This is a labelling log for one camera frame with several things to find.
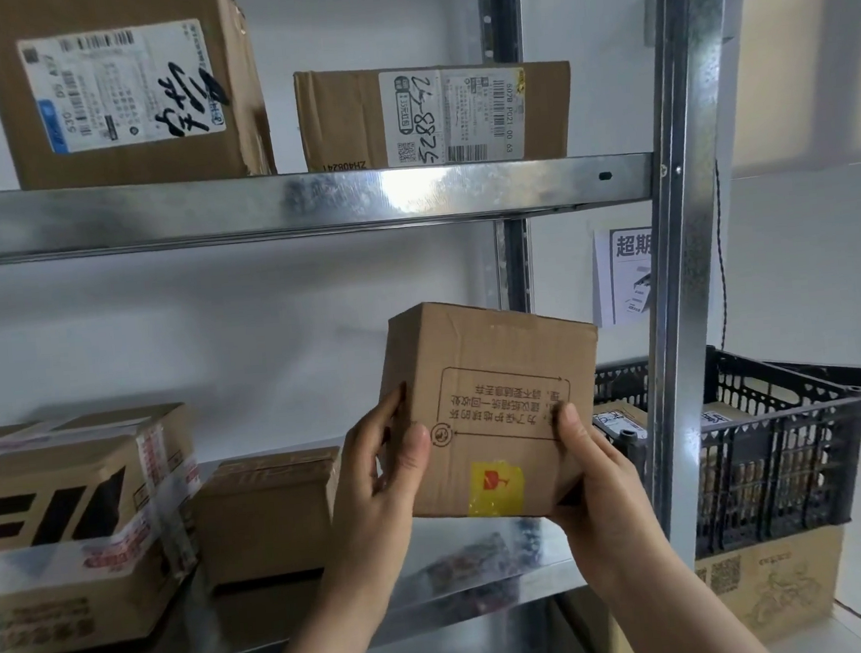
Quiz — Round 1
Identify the person's right hand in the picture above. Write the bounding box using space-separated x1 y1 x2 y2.
540 395 681 605

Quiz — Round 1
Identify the person's left hand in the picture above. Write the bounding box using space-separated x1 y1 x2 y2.
309 381 445 597

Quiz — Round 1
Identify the cardboard box with glass symbol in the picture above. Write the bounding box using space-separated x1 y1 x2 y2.
590 397 651 446

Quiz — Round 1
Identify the small glossy-taped cardboard box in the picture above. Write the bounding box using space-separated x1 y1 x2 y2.
186 446 352 596

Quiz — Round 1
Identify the cube box with taped top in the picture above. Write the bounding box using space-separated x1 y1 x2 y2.
698 397 754 430

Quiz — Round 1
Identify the line-drawing printed cardboard box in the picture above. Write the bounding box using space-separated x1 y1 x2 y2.
600 524 856 653

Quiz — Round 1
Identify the black plastic crate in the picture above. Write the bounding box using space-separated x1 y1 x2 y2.
588 332 861 567

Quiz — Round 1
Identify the box with red-yellow tape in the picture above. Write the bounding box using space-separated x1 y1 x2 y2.
371 288 614 530

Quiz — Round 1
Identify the box with black logo tape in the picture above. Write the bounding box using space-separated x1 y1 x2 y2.
0 402 214 653

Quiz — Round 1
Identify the metal shelving rack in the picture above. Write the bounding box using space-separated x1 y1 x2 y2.
0 0 803 653

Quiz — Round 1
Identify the box 5288 label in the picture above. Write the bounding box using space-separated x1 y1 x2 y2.
293 49 579 180

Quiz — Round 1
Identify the brown parcel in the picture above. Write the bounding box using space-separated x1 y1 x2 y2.
0 0 278 199

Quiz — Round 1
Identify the person's left forearm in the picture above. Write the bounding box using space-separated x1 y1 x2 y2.
246 571 410 653

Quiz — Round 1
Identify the person's right forearm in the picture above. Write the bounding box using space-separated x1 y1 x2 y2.
600 539 774 653

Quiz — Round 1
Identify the white printed notice sheet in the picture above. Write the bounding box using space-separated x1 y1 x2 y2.
586 224 663 329

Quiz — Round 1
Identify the dark-framed window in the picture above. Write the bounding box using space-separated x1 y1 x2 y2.
718 0 861 180

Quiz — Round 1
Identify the thin black cable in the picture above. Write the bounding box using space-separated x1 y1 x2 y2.
705 145 861 653

